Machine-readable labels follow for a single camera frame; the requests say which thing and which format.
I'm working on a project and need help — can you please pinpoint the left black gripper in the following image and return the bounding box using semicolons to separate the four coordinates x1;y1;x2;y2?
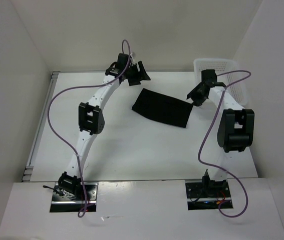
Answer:
124;61;150;87

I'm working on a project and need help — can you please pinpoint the black skirt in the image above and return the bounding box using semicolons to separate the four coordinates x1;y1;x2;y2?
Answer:
132;88;193;128

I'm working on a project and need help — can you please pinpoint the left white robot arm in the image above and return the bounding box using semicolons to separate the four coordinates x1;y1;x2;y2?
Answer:
58;53;151;200

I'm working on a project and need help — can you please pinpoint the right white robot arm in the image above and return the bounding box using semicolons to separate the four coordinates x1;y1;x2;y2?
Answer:
187;69;255;191

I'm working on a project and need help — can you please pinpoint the white perforated plastic basket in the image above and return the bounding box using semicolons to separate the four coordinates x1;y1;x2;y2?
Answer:
193;58;248;106

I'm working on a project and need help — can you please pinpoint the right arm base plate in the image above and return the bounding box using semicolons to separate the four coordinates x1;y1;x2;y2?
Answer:
185;180;233;211

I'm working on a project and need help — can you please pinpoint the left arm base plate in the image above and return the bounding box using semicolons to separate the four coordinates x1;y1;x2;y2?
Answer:
50;182;98;213

